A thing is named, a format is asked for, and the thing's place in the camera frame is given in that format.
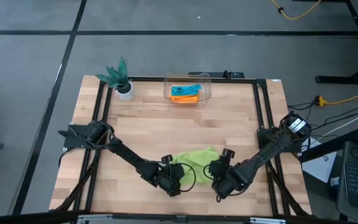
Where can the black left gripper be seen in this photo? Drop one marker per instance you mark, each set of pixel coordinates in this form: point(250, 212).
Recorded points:
point(172, 177)

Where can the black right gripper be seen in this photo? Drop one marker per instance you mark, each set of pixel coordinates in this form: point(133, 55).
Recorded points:
point(221, 174)

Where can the lime green microfiber towel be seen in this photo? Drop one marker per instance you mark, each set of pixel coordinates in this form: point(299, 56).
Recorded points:
point(197, 158)

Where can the teal microfiber towel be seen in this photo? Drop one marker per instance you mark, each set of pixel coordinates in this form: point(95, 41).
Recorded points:
point(185, 90)

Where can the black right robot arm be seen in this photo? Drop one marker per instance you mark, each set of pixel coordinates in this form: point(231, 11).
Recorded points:
point(269, 146)

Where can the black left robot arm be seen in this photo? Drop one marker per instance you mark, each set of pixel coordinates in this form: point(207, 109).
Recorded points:
point(123, 149)

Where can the white cardboard box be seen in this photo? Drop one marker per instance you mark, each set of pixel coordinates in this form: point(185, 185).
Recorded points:
point(319, 165)

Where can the clear plastic bin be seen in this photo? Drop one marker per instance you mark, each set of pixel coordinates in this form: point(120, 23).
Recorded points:
point(186, 79)

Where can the white label sticker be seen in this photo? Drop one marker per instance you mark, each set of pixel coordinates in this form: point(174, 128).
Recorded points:
point(276, 80)

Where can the green plant in white pot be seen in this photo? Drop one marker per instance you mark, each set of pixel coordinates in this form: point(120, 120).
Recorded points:
point(121, 81)

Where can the black table legs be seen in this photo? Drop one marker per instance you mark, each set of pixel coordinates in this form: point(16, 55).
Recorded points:
point(337, 80)

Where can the silver metal bracket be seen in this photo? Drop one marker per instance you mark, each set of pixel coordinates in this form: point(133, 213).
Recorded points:
point(267, 221)
point(93, 218)

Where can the black aluminium table frame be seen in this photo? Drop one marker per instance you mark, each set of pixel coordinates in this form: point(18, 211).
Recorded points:
point(148, 79)

